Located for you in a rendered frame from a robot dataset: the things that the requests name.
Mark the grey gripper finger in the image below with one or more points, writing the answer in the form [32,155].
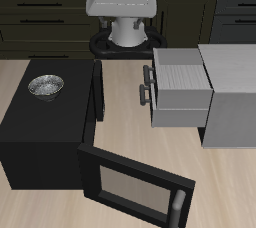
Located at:
[103,23]
[137,24]

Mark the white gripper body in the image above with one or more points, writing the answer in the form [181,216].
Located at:
[120,9]

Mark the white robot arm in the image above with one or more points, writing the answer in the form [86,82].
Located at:
[125,32]

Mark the white cabinet drawer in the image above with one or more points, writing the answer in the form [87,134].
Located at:
[181,85]

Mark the white cabinet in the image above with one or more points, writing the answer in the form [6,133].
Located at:
[230,105]

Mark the dark kitchen cupboards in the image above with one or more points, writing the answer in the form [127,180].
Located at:
[50,35]

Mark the speckled grey bowl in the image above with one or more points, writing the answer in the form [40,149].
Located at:
[46,86]

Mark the grey kitchen cupboard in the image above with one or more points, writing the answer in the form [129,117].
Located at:
[235,22]

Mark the black microwave oven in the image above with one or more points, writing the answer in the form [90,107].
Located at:
[50,122]

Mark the black microwave door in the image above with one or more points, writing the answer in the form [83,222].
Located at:
[140,168]

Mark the flat black base plate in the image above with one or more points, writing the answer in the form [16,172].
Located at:
[100,47]

